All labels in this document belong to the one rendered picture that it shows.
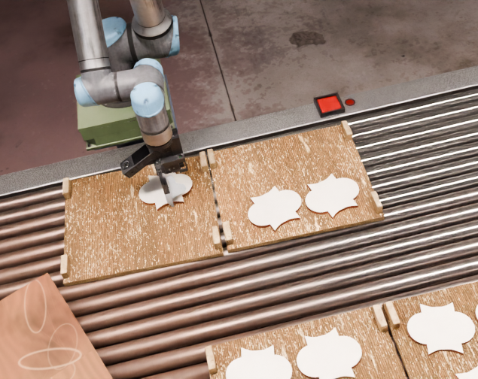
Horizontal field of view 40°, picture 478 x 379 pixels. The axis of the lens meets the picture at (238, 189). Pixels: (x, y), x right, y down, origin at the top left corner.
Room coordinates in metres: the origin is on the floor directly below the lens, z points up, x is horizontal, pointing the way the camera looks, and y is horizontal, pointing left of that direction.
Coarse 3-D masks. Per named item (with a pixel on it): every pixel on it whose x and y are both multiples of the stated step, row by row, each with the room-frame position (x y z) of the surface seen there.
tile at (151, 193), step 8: (152, 176) 1.25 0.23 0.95; (176, 176) 1.23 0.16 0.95; (184, 176) 1.23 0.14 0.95; (144, 184) 1.22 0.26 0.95; (152, 184) 1.22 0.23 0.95; (160, 184) 1.21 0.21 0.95; (168, 184) 1.21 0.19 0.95; (184, 184) 1.20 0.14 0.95; (192, 184) 1.20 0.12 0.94; (144, 192) 1.20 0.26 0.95; (152, 192) 1.19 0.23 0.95; (160, 192) 1.19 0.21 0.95; (184, 192) 1.17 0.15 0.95; (144, 200) 1.17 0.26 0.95; (152, 200) 1.16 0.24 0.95; (160, 200) 1.16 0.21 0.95; (176, 200) 1.15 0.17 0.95; (160, 208) 1.14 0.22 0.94
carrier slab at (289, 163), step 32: (224, 160) 1.27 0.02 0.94; (256, 160) 1.25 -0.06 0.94; (288, 160) 1.23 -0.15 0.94; (320, 160) 1.21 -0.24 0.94; (352, 160) 1.19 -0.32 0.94; (224, 192) 1.16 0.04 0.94; (256, 192) 1.14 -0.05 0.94; (288, 224) 1.01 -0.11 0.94; (320, 224) 0.99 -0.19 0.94; (352, 224) 0.98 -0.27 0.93
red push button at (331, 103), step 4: (332, 96) 1.46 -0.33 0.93; (320, 100) 1.46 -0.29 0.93; (324, 100) 1.45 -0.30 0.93; (328, 100) 1.45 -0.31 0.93; (332, 100) 1.45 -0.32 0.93; (336, 100) 1.44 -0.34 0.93; (320, 104) 1.44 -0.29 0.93; (324, 104) 1.44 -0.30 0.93; (328, 104) 1.43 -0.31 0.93; (332, 104) 1.43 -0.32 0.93; (336, 104) 1.43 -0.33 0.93; (320, 108) 1.42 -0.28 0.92; (324, 108) 1.42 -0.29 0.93; (328, 108) 1.41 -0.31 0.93; (332, 108) 1.41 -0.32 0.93; (336, 108) 1.41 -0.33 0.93
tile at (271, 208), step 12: (276, 192) 1.12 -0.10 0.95; (288, 192) 1.11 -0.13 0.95; (264, 204) 1.08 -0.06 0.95; (276, 204) 1.08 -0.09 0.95; (288, 204) 1.07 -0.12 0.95; (300, 204) 1.06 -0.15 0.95; (252, 216) 1.05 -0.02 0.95; (264, 216) 1.04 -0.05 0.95; (276, 216) 1.04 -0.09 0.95; (288, 216) 1.03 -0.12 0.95; (276, 228) 1.00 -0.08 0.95
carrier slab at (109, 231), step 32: (192, 160) 1.29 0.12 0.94; (96, 192) 1.24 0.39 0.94; (128, 192) 1.22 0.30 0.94; (192, 192) 1.18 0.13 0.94; (96, 224) 1.12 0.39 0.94; (128, 224) 1.10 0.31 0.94; (160, 224) 1.08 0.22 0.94; (192, 224) 1.07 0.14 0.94; (96, 256) 1.02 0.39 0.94; (128, 256) 1.00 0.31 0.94; (160, 256) 0.98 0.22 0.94; (192, 256) 0.96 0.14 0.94
